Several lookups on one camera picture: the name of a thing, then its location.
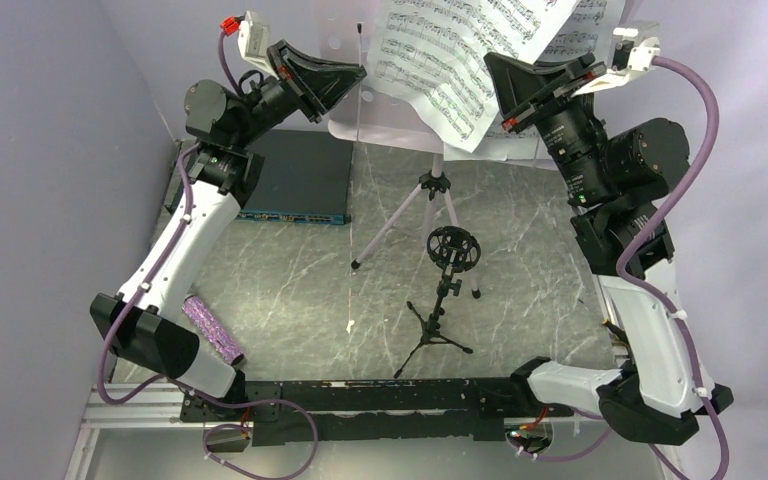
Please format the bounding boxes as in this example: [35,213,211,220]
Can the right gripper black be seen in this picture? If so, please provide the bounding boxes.
[486,49,613,206]

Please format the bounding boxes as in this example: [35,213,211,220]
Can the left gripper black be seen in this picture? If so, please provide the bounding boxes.
[232,40,366,150]

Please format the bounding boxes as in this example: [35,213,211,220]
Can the lilac perforated music stand desk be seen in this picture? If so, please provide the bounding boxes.
[310,1,555,170]

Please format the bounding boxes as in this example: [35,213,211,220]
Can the sheet music page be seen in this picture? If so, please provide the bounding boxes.
[443,0,634,166]
[366,0,577,152]

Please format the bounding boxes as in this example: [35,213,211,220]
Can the black microphone tripod with shockmount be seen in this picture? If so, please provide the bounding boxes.
[393,225,481,379]

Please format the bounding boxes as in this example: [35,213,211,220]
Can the purple glitter tube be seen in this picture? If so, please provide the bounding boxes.
[182,294,245,366]

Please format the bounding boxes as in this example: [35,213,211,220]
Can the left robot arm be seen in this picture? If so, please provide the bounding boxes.
[90,41,367,420]

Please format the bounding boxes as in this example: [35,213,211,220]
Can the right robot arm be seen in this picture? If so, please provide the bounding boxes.
[484,52,734,446]

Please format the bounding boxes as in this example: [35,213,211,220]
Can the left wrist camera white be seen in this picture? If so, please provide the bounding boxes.
[219,10,275,76]

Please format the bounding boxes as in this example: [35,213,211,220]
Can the dark network switch box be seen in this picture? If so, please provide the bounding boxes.
[164,130,352,229]

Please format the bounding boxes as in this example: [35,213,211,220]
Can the yellow handled screwdriver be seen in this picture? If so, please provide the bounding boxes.
[578,299,630,347]

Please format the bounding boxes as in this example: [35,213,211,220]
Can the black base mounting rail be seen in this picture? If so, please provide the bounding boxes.
[180,377,574,446]

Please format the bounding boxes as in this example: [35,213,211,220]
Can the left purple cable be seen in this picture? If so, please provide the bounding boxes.
[95,29,319,480]

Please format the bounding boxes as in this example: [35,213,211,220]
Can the purple cable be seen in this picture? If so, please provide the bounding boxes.
[95,29,319,480]
[506,56,733,480]

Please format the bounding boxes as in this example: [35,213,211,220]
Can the aluminium frame rail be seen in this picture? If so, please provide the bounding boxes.
[81,382,184,429]

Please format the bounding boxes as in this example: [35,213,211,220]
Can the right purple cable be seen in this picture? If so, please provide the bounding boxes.
[506,56,733,480]

